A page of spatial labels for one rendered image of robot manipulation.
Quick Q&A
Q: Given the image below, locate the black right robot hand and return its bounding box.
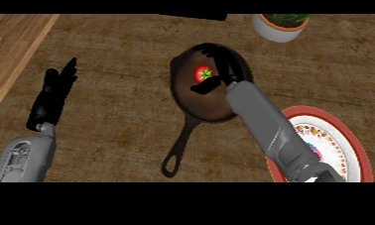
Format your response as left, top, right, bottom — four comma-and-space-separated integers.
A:
189, 43, 247, 96

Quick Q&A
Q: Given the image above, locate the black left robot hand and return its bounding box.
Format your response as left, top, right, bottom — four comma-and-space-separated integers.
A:
25, 56, 81, 133

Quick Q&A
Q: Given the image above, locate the red tomato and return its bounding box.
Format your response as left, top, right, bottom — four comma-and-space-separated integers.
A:
194, 64, 217, 84

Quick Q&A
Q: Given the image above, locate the dark cast iron pan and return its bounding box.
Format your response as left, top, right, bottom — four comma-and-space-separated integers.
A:
160, 43, 256, 179

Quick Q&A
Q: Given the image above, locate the red rimmed patterned plate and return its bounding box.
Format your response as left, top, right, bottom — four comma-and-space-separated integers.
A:
266, 105, 375, 183

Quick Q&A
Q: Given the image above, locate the white potted plant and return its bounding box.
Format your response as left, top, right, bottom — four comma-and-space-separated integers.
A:
251, 14, 315, 44

